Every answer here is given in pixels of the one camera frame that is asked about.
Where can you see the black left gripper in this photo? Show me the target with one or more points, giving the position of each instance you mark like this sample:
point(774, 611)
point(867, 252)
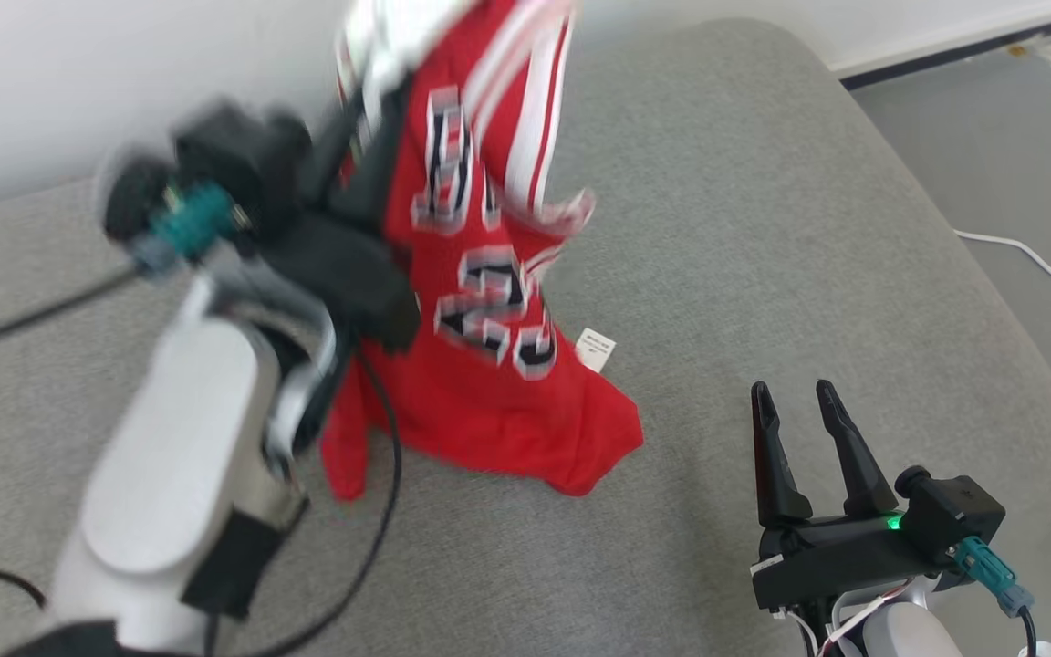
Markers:
point(352, 283)

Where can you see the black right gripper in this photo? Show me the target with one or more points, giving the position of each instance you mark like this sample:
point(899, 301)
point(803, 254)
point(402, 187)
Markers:
point(836, 557)

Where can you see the red basketball jersey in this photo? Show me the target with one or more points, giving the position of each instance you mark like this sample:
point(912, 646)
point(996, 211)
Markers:
point(489, 411)

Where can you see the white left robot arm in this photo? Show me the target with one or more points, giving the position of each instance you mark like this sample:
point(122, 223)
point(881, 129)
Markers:
point(170, 456)

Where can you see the grey fabric sofa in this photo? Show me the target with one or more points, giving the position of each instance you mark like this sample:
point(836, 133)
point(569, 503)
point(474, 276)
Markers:
point(763, 228)

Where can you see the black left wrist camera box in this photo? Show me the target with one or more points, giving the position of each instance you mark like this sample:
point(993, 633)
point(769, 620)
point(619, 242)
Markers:
point(238, 164)

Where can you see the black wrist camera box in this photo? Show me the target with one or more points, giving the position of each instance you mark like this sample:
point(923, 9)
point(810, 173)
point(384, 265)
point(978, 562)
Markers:
point(238, 164)
point(950, 511)

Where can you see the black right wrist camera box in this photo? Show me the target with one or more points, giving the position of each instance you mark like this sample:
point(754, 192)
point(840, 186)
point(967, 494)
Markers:
point(950, 511)

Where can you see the white wall baseboard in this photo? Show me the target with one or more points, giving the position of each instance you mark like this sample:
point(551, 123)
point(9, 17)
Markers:
point(945, 46)

